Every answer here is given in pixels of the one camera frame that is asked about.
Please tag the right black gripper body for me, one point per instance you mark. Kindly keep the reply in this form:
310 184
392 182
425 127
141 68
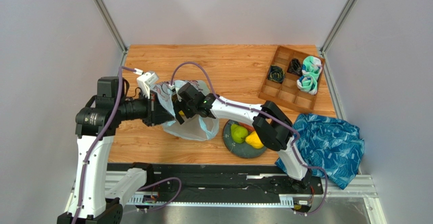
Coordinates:
184 105

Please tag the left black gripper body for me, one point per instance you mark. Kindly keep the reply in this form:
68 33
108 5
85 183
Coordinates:
151 115

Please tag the green fake pear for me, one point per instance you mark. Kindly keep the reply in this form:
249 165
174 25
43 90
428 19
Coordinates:
238 133

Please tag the yellow fake pear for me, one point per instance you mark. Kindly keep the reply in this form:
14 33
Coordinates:
253 140

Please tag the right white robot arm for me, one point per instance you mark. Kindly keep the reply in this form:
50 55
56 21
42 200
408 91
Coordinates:
274 129

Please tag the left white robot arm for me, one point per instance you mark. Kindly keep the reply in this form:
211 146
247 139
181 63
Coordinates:
96 125

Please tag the dark blue ceramic plate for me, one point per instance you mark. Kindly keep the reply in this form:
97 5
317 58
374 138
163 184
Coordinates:
242 150

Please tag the dark rolled sock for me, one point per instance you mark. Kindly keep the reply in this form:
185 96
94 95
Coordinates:
276 74

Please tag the black rolled sock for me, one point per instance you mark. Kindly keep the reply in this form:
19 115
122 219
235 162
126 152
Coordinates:
295 67

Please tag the teal white rolled sock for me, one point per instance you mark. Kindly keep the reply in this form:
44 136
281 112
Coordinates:
312 66

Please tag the blue patterned cloth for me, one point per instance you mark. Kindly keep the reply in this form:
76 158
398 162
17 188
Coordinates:
332 144

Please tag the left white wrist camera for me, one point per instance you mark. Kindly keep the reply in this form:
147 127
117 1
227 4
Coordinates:
145 80

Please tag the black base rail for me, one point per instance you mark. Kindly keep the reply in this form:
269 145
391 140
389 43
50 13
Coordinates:
227 184

